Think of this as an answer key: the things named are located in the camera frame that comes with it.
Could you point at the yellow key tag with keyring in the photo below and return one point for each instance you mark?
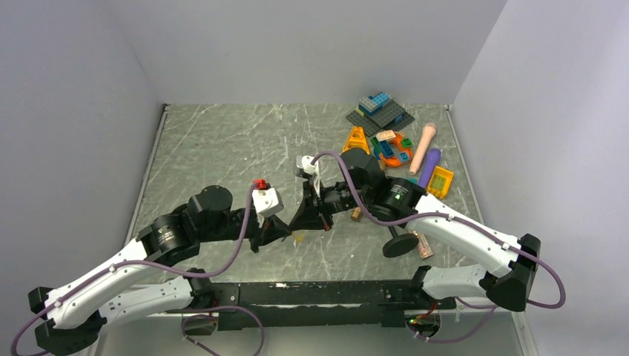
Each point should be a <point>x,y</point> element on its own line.
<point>298,236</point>

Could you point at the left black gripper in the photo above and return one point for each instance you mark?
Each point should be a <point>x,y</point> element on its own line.
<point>272,229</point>

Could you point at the yellow window toy block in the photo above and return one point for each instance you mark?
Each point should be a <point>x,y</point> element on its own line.
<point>440,182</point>

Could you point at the dark grey lego baseplate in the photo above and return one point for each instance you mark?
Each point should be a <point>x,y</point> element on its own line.
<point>393,116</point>

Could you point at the gold toy microphone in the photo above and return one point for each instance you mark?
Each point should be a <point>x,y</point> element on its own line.
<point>356,214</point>

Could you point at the orange ring toy with bricks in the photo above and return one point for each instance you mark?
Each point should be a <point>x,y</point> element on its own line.
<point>394,152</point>

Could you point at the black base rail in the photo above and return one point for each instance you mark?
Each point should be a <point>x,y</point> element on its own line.
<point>387,303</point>

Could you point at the purple toy microphone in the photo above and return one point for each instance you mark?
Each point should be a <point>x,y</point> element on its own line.
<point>432,158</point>

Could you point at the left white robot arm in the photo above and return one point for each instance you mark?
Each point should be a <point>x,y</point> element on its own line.
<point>143,278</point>

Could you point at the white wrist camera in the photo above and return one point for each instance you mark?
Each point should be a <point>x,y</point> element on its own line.
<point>310,171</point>
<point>267,201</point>

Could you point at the glitter filled tube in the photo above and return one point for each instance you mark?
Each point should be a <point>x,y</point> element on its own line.
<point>423,247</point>

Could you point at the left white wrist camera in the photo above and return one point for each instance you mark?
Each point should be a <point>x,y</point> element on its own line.
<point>267,201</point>

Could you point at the blue grey lego stack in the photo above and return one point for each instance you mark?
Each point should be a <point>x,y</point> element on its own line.
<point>369,105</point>

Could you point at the pink toy microphone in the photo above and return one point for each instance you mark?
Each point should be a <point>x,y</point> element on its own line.
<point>428,132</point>

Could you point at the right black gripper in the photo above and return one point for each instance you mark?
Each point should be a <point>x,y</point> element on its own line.
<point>308,216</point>

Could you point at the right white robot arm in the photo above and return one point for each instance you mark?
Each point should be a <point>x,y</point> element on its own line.
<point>504,266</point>

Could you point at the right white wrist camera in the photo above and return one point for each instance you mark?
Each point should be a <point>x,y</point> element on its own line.
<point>310,171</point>

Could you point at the orange triangular toy block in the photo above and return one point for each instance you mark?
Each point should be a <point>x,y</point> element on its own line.
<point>357,139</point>

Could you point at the black microphone stand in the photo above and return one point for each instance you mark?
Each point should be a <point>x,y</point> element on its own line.
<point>399,244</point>

